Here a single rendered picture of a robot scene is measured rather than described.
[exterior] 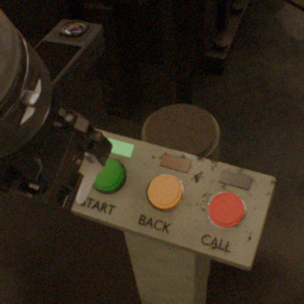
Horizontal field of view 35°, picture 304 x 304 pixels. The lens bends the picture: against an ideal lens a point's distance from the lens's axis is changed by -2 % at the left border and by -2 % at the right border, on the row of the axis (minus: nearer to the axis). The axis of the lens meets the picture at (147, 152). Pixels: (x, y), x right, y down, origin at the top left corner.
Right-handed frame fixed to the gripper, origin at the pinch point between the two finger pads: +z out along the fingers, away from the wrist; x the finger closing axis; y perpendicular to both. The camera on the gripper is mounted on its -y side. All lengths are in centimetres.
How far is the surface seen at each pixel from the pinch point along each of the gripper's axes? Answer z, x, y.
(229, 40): 88, -7, -68
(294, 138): 85, 20, -40
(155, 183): 5.6, 6.2, -0.5
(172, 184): 5.5, 8.3, -1.0
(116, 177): 5.6, 1.4, 0.1
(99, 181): 5.6, -0.4, 1.2
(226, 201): 5.6, 14.9, -0.8
